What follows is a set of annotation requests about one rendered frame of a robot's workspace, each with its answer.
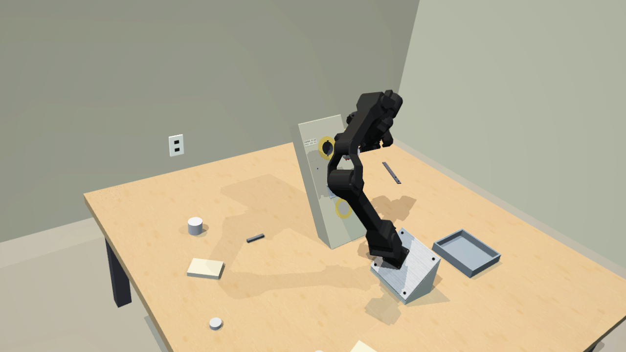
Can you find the cream rectangular block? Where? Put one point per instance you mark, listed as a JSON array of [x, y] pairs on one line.
[[205, 268], [361, 347]]

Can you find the dark grey rectangular bar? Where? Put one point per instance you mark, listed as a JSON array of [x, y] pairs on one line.
[[257, 237]]

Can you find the dark grey panel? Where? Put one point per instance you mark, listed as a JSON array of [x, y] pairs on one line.
[[335, 221]]

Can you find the dark grey flat bar with two pins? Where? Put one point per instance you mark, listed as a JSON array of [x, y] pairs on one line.
[[391, 172]]

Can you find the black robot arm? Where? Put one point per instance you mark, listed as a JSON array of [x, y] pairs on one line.
[[375, 112]]

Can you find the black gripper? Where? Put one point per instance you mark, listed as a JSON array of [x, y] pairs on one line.
[[371, 142]]

